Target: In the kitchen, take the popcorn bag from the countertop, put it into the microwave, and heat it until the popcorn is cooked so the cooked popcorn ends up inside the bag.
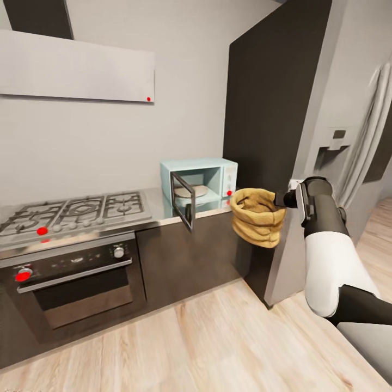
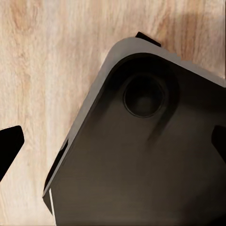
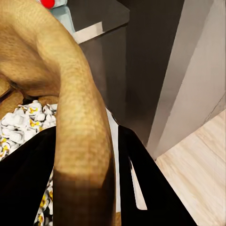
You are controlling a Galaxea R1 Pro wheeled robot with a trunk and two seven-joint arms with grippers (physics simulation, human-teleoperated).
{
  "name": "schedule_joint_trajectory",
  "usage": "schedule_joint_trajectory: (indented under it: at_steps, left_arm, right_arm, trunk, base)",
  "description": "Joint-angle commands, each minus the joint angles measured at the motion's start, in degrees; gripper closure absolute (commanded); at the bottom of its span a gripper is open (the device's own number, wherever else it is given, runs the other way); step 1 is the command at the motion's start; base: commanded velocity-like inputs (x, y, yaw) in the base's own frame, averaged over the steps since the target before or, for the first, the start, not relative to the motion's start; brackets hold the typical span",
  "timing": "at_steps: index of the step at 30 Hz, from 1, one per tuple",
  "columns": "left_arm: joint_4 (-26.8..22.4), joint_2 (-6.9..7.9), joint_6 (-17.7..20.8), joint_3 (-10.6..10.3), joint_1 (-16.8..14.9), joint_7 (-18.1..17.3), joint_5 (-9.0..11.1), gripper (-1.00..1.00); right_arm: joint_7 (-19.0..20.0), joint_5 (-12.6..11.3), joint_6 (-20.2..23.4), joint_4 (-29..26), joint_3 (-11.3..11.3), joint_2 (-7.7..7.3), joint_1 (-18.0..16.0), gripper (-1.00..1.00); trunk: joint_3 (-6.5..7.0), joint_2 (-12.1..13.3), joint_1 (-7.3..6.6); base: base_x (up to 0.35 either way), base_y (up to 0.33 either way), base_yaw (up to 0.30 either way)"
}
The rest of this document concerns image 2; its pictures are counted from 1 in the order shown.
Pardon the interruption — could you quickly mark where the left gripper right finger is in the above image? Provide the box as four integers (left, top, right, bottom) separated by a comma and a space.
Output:
211, 125, 226, 163

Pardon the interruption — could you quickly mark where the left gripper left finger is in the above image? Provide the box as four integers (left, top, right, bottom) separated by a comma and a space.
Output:
0, 125, 24, 181

